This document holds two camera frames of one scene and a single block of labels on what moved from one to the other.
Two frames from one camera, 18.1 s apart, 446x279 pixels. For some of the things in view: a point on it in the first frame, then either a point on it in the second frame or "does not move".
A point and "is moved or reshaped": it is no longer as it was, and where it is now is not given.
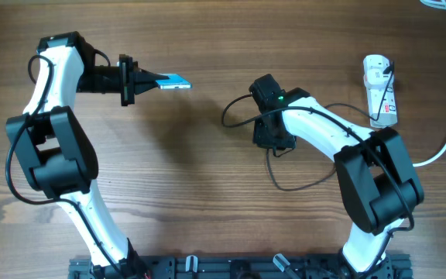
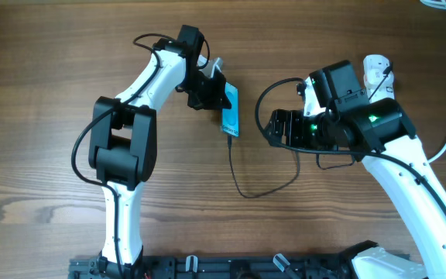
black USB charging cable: (331, 171) -> (297, 169)
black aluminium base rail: (240, 266) does not move
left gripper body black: (126, 80) -> (202, 91)
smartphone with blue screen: (176, 81) is moved or reshaped
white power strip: (373, 67) does not move
